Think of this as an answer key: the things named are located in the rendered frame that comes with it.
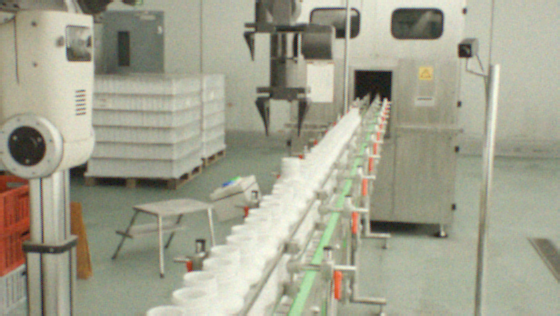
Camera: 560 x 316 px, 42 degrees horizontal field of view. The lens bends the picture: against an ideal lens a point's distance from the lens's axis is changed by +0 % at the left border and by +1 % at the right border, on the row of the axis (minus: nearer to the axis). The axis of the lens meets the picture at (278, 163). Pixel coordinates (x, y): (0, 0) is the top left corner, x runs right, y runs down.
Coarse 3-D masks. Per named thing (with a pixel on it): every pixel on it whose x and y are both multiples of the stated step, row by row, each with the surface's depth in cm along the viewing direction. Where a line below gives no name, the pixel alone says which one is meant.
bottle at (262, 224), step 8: (248, 224) 106; (256, 224) 106; (264, 224) 106; (264, 232) 107; (264, 240) 107; (264, 248) 106; (272, 248) 107; (264, 256) 106; (272, 256) 107; (272, 280) 107; (272, 288) 108; (264, 296) 107; (272, 296) 108; (272, 304) 108; (264, 312) 107
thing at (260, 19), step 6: (258, 6) 188; (264, 6) 187; (258, 12) 188; (264, 12) 188; (258, 18) 188; (264, 18) 188; (270, 18) 188; (246, 24) 188; (252, 24) 188; (258, 24) 188; (264, 24) 188; (270, 24) 187
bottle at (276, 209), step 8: (264, 208) 118; (272, 208) 117; (280, 208) 118; (272, 216) 117; (280, 216) 118; (280, 224) 119; (280, 232) 118; (280, 240) 117; (280, 264) 118; (280, 272) 118; (280, 280) 118; (280, 288) 119; (280, 304) 119
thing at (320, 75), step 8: (312, 64) 577; (320, 64) 575; (328, 64) 575; (312, 72) 578; (320, 72) 577; (328, 72) 576; (312, 80) 579; (320, 80) 578; (328, 80) 577; (312, 88) 580; (320, 88) 579; (328, 88) 577; (312, 96) 580; (320, 96) 579; (328, 96) 578
